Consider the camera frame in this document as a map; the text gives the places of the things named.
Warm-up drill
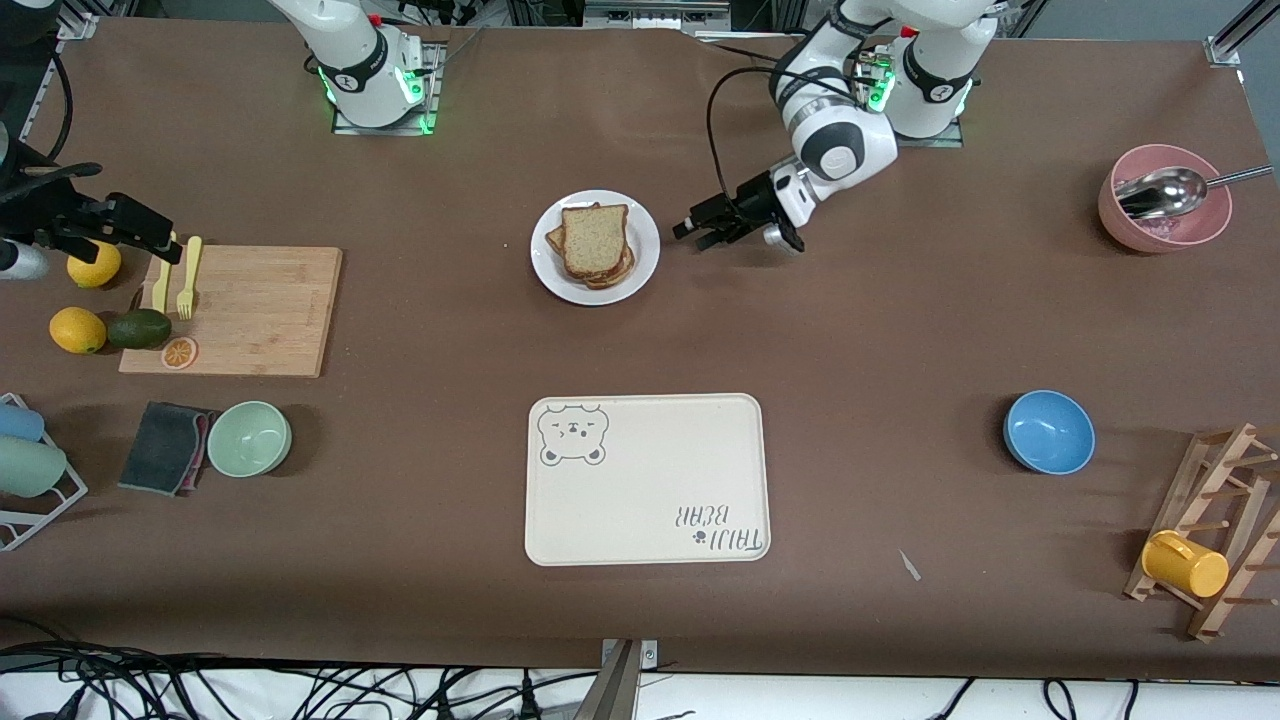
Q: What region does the white round plate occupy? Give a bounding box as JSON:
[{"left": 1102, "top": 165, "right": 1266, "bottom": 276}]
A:
[{"left": 530, "top": 189, "right": 662, "bottom": 307}]

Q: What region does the yellow toy lemon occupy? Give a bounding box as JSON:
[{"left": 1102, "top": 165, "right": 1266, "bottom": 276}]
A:
[
  {"left": 66, "top": 240, "right": 123, "bottom": 290},
  {"left": 49, "top": 306, "right": 108, "bottom": 356}
]

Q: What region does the yellow plastic fork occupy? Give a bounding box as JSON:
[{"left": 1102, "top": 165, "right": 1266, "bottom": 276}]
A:
[{"left": 176, "top": 235, "right": 203, "bottom": 321}]

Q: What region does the yellow plastic knife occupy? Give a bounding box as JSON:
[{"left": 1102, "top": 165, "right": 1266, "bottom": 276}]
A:
[{"left": 151, "top": 232, "right": 179, "bottom": 314}]

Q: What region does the green toy avocado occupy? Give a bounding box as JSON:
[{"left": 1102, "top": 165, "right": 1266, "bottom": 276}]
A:
[{"left": 106, "top": 308, "right": 174, "bottom": 351}]

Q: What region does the bamboo cutting board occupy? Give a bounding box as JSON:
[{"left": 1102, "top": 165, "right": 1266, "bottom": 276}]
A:
[{"left": 118, "top": 246, "right": 344, "bottom": 379}]

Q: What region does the bread slice under egg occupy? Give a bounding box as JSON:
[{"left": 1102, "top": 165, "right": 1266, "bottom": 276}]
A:
[{"left": 545, "top": 222, "right": 637, "bottom": 291}]

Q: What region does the light blue cup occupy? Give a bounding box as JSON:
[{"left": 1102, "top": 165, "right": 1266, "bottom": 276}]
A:
[{"left": 0, "top": 402, "right": 46, "bottom": 443}]

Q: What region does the dark grey folded cloth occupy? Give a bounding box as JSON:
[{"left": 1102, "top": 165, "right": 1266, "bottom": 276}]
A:
[{"left": 117, "top": 402, "right": 211, "bottom": 497}]

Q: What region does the mint green cup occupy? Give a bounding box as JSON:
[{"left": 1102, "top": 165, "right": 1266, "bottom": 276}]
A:
[{"left": 0, "top": 436, "right": 68, "bottom": 499}]

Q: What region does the mint green bowl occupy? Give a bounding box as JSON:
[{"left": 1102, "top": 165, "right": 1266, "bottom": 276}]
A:
[{"left": 207, "top": 401, "right": 293, "bottom": 478}]

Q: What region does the beige bear print tray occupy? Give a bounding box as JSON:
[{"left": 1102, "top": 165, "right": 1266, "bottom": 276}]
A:
[{"left": 524, "top": 393, "right": 772, "bottom": 567}]

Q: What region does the blue bowl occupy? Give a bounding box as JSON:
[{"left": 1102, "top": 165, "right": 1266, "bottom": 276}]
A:
[{"left": 1003, "top": 390, "right": 1097, "bottom": 476}]

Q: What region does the large metal spoon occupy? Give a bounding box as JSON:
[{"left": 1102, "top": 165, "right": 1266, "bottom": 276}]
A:
[{"left": 1115, "top": 164, "right": 1275, "bottom": 221}]

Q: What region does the pink bowl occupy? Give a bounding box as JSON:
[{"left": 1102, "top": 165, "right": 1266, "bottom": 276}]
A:
[{"left": 1098, "top": 144, "right": 1233, "bottom": 254}]

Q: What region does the wooden mug rack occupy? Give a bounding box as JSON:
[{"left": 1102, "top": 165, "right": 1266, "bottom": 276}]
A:
[{"left": 1123, "top": 422, "right": 1280, "bottom": 643}]

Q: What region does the yellow mug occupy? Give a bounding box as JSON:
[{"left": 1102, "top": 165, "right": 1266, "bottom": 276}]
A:
[{"left": 1141, "top": 530, "right": 1230, "bottom": 599}]

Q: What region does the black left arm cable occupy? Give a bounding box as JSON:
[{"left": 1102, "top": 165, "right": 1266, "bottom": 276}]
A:
[{"left": 705, "top": 62, "right": 801, "bottom": 216}]

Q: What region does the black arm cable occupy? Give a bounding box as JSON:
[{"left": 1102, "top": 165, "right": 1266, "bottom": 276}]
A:
[
  {"left": 705, "top": 62, "right": 801, "bottom": 216},
  {"left": 0, "top": 50, "right": 77, "bottom": 201}
]

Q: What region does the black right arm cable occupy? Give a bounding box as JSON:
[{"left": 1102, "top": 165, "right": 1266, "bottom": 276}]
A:
[{"left": 0, "top": 50, "right": 77, "bottom": 201}]

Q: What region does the white wire cup rack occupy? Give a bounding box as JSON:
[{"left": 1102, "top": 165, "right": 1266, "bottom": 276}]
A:
[{"left": 0, "top": 392, "right": 89, "bottom": 553}]

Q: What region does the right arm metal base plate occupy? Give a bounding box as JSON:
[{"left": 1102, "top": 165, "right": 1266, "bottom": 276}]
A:
[{"left": 330, "top": 40, "right": 444, "bottom": 137}]

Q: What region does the grey metal bracket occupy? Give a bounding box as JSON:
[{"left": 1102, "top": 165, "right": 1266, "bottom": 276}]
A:
[{"left": 570, "top": 638, "right": 661, "bottom": 720}]

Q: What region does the aluminium frame profile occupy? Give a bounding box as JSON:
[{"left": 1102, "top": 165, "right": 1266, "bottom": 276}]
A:
[{"left": 1205, "top": 0, "right": 1280, "bottom": 67}]

